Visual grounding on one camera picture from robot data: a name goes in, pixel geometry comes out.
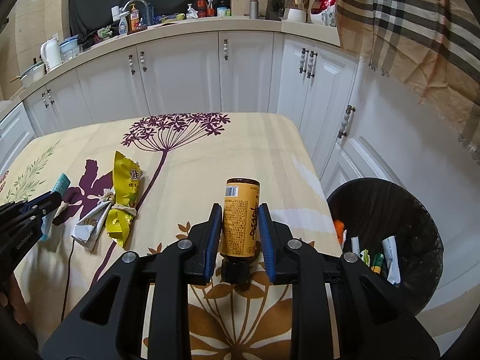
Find white toothpaste tube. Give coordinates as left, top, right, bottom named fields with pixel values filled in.
left=382, top=236, right=401, bottom=284

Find chrome sink faucet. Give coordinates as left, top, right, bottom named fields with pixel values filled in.
left=120, top=0, right=154, bottom=26

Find orange plastic bag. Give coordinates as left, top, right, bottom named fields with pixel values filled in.
left=334, top=219, right=347, bottom=247

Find teal white tube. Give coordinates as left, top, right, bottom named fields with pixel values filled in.
left=40, top=173, right=71, bottom=242

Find red white rice cooker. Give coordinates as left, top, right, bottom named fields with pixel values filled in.
left=310, top=0, right=337, bottom=27

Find white pot with lid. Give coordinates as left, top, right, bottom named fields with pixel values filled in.
left=19, top=62, right=46, bottom=88

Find clear plastic containers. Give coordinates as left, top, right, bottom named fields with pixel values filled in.
left=59, top=35, right=83, bottom=62

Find small white spray bottle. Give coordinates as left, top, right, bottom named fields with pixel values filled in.
left=185, top=3, right=199, bottom=20

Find black trash bin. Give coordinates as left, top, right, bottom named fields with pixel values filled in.
left=327, top=178, right=443, bottom=315

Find white electric kettle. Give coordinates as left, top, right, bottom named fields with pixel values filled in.
left=40, top=37, right=62, bottom=72

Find white green tube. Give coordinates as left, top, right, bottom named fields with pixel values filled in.
left=351, top=236, right=360, bottom=257

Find black knife block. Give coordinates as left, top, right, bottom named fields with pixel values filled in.
left=265, top=0, right=285, bottom=21

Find green yellow label bottle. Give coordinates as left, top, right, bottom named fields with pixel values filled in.
left=371, top=253, right=384, bottom=274

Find yellow label brown bottle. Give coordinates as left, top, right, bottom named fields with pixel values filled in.
left=220, top=178, right=260, bottom=285

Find dark red sauce bottle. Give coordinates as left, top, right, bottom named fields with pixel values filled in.
left=197, top=0, right=207, bottom=18

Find floral beige tablecloth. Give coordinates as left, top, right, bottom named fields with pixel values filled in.
left=1, top=113, right=341, bottom=359

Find dark lidded jar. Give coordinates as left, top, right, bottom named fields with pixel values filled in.
left=216, top=0, right=231, bottom=16

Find yellow snack wrapper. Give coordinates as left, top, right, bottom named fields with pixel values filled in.
left=105, top=151, right=142, bottom=247

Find white blue detergent bottle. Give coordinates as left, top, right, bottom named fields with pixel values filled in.
left=118, top=11, right=129, bottom=35

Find white blender jug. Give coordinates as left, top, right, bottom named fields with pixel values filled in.
left=281, top=0, right=307, bottom=23

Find steel thermos bottle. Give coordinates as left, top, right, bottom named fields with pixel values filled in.
left=249, top=0, right=259, bottom=20

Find orange dish soap bottle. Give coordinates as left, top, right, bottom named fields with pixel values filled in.
left=129, top=3, right=142, bottom=32

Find silver white snack wrapper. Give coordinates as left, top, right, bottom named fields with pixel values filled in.
left=71, top=188, right=115, bottom=252

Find white kitchen cabinets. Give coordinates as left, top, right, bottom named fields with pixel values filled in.
left=1, top=27, right=479, bottom=306

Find plaid beige blanket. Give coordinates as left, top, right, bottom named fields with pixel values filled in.
left=336, top=0, right=479, bottom=161

